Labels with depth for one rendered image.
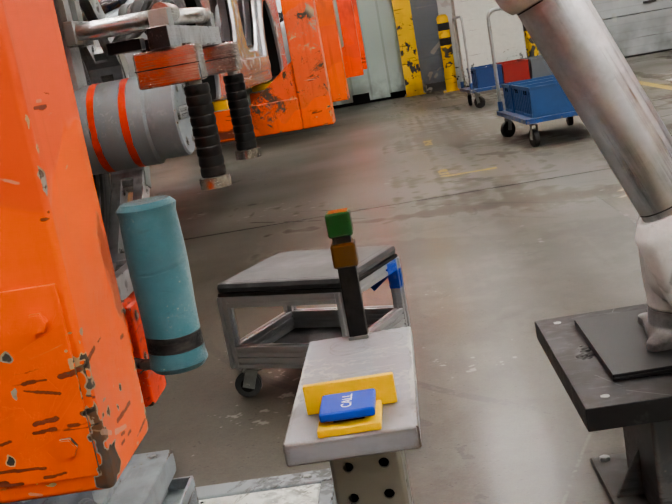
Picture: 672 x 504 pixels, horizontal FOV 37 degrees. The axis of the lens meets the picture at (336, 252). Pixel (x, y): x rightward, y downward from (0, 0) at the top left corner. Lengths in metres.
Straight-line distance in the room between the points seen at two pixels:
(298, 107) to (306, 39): 0.34
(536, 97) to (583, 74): 5.39
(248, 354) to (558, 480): 1.03
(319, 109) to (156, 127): 3.62
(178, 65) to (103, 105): 0.21
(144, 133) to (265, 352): 1.29
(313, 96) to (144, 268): 3.72
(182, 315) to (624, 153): 0.70
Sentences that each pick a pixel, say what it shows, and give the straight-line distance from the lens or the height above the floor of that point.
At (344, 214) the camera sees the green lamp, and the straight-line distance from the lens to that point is 1.58.
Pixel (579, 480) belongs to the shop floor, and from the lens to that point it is 2.10.
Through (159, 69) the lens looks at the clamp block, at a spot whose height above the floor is 0.92.
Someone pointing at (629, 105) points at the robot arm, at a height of 0.75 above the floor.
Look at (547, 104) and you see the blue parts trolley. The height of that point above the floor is 0.27.
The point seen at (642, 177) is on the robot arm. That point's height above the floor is 0.64.
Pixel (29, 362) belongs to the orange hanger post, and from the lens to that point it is 1.04.
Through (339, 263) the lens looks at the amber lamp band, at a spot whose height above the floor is 0.58.
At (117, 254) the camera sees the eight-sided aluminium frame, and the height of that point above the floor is 0.63.
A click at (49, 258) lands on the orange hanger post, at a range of 1.01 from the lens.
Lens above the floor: 0.92
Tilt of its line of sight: 12 degrees down
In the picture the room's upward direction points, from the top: 10 degrees counter-clockwise
